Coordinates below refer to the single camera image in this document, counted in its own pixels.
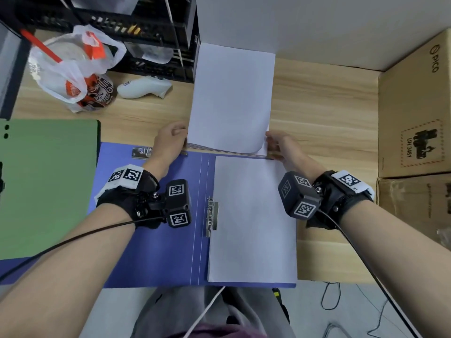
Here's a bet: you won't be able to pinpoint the person's left hand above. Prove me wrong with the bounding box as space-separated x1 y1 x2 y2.
142 121 189 180

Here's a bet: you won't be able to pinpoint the person's right hand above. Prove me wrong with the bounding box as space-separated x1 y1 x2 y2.
264 130 327 184

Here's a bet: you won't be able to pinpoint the squared stack of white papers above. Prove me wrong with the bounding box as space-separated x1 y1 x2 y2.
186 43 276 160

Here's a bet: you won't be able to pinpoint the sheet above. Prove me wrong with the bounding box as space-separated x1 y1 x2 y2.
207 155 298 284

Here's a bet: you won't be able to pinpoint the green folder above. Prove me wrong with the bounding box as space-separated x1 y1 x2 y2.
0 118 102 261

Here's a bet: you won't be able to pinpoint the person's right forearm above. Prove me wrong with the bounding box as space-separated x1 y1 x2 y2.
340 200 451 338

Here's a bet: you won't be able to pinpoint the person's left forearm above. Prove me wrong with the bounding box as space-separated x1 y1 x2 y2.
0 204 136 338

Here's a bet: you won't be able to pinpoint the white handheld controller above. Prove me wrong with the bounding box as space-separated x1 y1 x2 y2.
117 75 173 100

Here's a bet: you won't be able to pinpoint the printed drink cup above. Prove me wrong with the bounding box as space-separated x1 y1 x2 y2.
76 74 116 111

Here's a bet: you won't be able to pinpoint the brown labelled cardboard box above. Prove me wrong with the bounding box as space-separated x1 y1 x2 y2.
378 28 451 179

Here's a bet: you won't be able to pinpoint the flat printed cardboard box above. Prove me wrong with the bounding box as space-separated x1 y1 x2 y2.
376 172 451 252

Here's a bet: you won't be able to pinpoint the drink cup in plastic bag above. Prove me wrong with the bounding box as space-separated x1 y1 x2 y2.
28 24 127 113

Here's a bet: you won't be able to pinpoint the black stacked file tray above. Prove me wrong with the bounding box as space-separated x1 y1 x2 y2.
0 0 201 84

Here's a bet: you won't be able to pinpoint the grey trousers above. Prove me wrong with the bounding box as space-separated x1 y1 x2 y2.
130 285 291 338

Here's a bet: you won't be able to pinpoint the red drinking straw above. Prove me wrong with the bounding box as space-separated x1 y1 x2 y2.
20 29 63 64

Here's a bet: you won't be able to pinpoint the clear plastic bag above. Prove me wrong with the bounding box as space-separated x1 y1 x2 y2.
436 227 451 249

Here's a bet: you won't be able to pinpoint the black wrist strap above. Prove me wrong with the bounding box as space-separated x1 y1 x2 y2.
305 169 376 230
95 164 160 230

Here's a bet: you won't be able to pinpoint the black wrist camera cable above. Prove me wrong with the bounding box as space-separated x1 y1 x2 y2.
319 211 422 338
0 216 166 282

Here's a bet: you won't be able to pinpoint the white cable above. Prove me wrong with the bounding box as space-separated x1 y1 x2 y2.
183 285 226 338

